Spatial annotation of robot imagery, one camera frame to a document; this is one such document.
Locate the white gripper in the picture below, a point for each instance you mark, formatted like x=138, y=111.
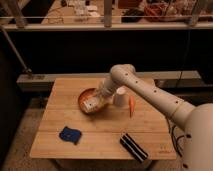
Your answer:
x=97, y=93

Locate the white plastic bottle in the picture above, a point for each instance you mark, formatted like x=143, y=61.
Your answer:
x=92, y=104

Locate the black striped box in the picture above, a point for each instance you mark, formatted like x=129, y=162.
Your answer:
x=133, y=148

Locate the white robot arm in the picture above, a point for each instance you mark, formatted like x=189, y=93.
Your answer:
x=195, y=121

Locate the orange ceramic bowl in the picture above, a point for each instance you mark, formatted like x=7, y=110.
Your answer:
x=86, y=94

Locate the wooden table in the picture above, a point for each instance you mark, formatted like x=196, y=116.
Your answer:
x=101, y=132

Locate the orange carrot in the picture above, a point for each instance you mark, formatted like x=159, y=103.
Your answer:
x=131, y=105

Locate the blue sponge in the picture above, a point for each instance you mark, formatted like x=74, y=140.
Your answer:
x=70, y=135

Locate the grey ledge beam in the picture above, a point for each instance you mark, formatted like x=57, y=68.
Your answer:
x=164, y=79

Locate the metal railing frame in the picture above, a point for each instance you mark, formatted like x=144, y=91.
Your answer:
x=59, y=36

